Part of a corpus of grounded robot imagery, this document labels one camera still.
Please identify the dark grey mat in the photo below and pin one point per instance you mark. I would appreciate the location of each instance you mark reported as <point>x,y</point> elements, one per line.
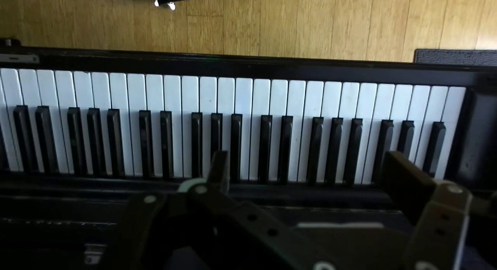
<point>456,56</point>

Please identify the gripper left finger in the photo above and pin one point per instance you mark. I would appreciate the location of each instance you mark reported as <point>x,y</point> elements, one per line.
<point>233,219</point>

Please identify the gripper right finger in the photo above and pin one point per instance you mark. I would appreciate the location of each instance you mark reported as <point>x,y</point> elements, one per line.
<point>435,208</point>

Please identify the black digital piano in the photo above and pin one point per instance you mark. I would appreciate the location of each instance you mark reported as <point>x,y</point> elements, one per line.
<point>240,145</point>

